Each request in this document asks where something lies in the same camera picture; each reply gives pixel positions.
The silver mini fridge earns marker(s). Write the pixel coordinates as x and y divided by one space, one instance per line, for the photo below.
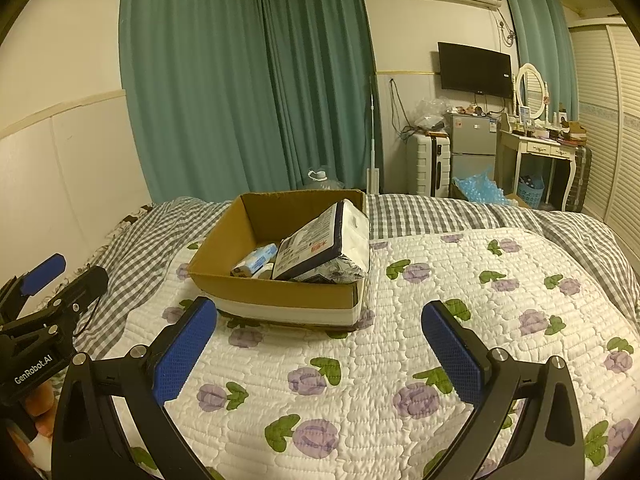
472 155

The teal curtain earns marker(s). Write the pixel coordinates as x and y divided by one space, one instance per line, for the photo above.
542 45
200 85
325 85

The floral tissue pack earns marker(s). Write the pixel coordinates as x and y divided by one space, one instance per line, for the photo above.
337 271
312 240

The white louvered wardrobe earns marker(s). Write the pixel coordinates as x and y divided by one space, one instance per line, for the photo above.
612 135

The white dressing table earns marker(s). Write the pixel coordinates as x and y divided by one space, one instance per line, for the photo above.
535 147

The brown floral cloth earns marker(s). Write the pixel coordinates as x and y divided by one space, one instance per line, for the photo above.
132 215

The grey checked bed sheet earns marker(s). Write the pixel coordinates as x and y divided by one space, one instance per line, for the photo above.
140 250

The clear water jug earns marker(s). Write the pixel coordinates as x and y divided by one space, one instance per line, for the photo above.
325 179

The blue bubble wrap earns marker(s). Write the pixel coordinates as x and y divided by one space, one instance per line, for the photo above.
480 190

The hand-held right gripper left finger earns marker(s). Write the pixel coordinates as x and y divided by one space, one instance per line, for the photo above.
182 355

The blue plastic basket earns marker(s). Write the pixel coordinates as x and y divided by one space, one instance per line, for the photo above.
531 192

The dark suitcase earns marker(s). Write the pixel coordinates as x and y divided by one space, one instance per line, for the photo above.
580 180

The brown cardboard box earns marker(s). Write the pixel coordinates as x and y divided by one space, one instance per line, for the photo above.
280 297

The small blue white tissue pack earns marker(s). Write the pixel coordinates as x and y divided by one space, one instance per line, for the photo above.
255 260

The clear plastic bag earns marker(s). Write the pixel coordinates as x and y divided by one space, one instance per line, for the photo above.
430 112

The white cloth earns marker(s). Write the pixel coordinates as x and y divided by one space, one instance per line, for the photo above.
264 271

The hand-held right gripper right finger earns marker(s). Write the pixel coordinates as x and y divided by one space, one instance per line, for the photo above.
452 352

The person's left hand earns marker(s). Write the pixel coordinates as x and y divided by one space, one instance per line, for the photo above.
42 405

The white suitcase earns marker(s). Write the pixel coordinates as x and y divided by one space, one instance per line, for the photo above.
425 165

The floral quilted blanket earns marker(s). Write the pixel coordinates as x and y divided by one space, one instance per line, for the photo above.
390 350

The black wall television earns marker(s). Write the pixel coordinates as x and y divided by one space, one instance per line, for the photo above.
475 70

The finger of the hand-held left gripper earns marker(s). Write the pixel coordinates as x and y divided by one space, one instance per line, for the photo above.
80 290
42 272

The white mop pole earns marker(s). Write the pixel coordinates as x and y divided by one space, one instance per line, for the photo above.
373 135

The white oval vanity mirror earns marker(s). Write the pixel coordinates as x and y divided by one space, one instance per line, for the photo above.
530 90

